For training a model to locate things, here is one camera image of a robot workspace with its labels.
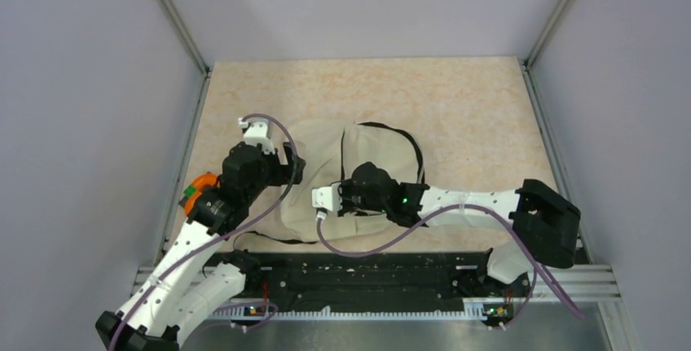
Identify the beige canvas backpack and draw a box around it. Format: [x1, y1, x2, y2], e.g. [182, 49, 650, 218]
[250, 119, 425, 244]

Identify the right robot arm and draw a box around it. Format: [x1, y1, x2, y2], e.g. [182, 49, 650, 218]
[330, 162, 581, 296]

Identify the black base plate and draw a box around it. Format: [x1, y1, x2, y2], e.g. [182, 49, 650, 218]
[205, 251, 530, 313]

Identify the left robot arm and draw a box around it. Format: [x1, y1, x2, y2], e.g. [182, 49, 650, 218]
[95, 139, 306, 350]

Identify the orange tape dispenser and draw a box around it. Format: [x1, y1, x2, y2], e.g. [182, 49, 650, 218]
[178, 172, 218, 217]

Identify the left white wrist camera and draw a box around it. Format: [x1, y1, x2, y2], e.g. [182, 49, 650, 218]
[238, 117, 275, 155]

